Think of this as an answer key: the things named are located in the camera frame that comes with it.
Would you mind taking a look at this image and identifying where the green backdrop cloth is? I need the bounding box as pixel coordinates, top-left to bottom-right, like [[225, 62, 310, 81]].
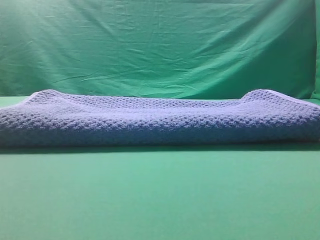
[[0, 0, 320, 100]]

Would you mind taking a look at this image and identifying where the blue waffle-weave towel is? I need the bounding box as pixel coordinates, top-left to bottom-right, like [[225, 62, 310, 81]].
[[0, 89, 320, 148]]

